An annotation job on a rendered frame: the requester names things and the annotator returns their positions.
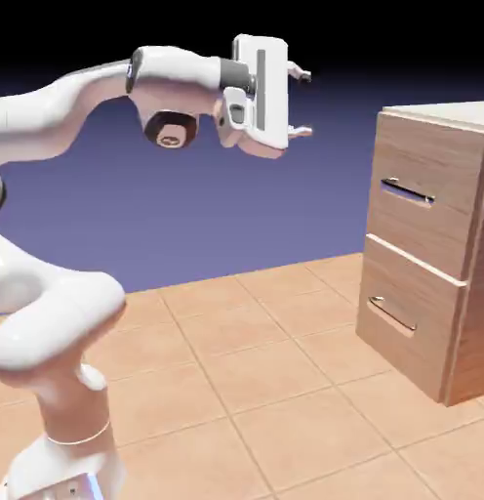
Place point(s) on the light wood cabinet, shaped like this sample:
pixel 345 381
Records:
pixel 441 250

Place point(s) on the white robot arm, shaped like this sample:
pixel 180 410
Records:
pixel 50 113

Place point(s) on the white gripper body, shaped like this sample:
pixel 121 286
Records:
pixel 272 93

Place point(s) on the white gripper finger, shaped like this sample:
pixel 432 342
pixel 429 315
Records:
pixel 300 131
pixel 300 72

